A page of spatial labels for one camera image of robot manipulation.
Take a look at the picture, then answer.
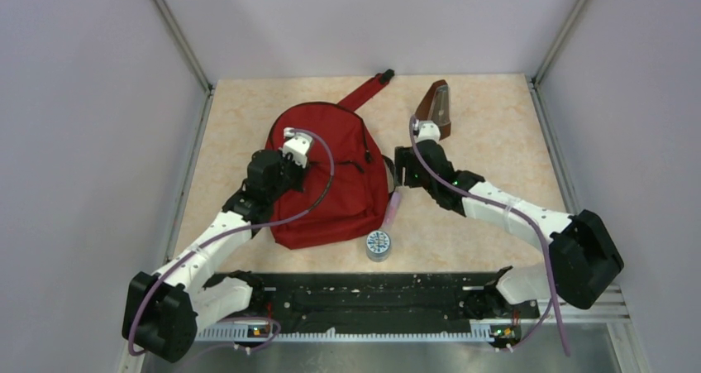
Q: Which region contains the pink highlighter pen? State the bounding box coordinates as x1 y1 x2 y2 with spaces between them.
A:
383 190 402 229

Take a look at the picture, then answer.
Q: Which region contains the red student backpack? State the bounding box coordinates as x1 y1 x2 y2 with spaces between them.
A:
265 69 394 250

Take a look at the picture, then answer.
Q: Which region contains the round blue patterned tin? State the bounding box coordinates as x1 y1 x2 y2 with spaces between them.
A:
365 230 392 262

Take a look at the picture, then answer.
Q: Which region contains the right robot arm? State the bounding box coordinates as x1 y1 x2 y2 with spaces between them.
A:
394 141 625 317

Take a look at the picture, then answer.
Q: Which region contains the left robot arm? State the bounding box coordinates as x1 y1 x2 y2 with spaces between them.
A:
122 146 310 362

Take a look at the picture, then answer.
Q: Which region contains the brown wooden metronome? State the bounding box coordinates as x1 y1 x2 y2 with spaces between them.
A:
414 79 451 141

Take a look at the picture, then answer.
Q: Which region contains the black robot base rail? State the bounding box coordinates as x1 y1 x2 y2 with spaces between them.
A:
197 270 601 336

